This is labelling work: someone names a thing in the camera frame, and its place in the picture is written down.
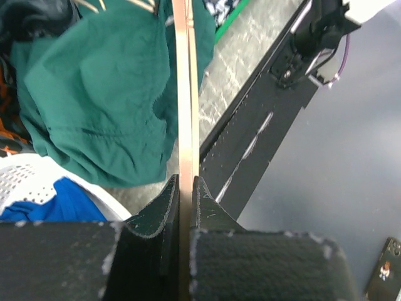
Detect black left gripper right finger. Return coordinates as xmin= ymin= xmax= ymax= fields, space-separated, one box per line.
xmin=189 ymin=177 xmax=360 ymax=300

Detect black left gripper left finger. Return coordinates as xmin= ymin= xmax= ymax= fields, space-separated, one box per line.
xmin=1 ymin=176 xmax=179 ymax=300

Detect dark green shorts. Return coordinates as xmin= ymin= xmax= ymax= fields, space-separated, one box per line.
xmin=9 ymin=0 xmax=217 ymax=189

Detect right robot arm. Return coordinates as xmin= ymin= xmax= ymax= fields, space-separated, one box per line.
xmin=270 ymin=1 xmax=393 ymax=88

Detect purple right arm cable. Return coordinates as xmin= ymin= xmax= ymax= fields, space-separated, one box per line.
xmin=325 ymin=33 xmax=351 ymax=85

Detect green plastic tray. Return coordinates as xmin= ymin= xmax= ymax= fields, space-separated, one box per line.
xmin=215 ymin=0 xmax=249 ymax=44

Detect white laundry basket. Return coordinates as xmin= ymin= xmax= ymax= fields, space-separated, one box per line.
xmin=1 ymin=153 xmax=131 ymax=221

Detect beige hanger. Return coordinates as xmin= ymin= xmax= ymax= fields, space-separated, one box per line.
xmin=172 ymin=0 xmax=199 ymax=300

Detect blue white patterned shorts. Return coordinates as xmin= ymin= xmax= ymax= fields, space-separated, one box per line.
xmin=203 ymin=0 xmax=241 ymax=28

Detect black smartphone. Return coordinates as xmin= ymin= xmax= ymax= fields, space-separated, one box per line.
xmin=365 ymin=237 xmax=400 ymax=301

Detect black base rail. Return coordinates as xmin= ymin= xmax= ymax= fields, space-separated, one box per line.
xmin=200 ymin=1 xmax=316 ymax=219

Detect blue garment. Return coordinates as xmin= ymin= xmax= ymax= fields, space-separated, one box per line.
xmin=1 ymin=177 xmax=107 ymax=222

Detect orange camouflage shorts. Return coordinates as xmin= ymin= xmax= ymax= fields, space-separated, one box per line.
xmin=1 ymin=55 xmax=34 ymax=157

